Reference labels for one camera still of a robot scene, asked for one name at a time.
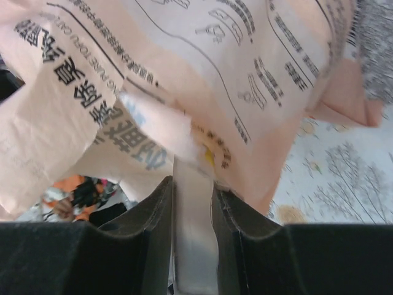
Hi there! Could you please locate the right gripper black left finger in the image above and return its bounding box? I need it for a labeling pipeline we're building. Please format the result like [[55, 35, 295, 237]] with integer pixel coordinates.
[[1, 176, 173, 294]]

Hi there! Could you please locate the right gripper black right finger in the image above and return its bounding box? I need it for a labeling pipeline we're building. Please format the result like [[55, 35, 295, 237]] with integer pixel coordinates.
[[211, 190, 392, 294]]

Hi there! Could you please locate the clear plastic litter scoop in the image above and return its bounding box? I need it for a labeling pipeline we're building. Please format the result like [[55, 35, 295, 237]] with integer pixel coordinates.
[[172, 159, 219, 294]]

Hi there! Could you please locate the peach cat litter bag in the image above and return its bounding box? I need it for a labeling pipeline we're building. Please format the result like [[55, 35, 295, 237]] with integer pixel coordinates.
[[1, 1, 383, 221]]

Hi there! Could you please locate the floral patterned table mat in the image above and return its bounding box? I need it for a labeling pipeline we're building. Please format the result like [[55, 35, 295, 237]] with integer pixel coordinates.
[[267, 0, 393, 224]]

